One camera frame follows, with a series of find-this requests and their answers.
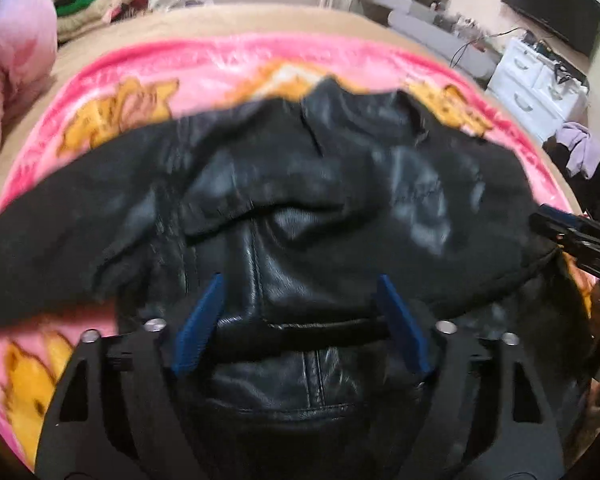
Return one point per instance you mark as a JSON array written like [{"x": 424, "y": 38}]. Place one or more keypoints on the tan bed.
[{"x": 280, "y": 20}]

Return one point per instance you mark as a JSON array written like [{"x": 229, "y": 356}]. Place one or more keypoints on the pink printed blanket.
[{"x": 180, "y": 70}]

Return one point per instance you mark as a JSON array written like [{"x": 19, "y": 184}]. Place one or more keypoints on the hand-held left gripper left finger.
[{"x": 200, "y": 325}]

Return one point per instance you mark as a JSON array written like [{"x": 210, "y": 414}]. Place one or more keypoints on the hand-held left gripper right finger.
[{"x": 400, "y": 325}]

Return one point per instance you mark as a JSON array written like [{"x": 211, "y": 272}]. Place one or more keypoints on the black television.
[{"x": 550, "y": 0}]

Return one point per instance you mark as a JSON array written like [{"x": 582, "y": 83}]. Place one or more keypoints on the purple cloth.
[{"x": 580, "y": 147}]

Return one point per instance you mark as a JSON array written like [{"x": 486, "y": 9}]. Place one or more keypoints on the pile of folded clothes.
[{"x": 85, "y": 10}]

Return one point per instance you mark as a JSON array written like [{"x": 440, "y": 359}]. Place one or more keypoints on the white drawer cabinet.
[{"x": 525, "y": 80}]

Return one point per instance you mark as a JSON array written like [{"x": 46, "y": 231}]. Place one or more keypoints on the grey cluttered cabinet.
[{"x": 430, "y": 30}]

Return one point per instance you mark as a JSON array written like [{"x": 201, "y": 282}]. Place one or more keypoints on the black leather jacket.
[{"x": 290, "y": 185}]

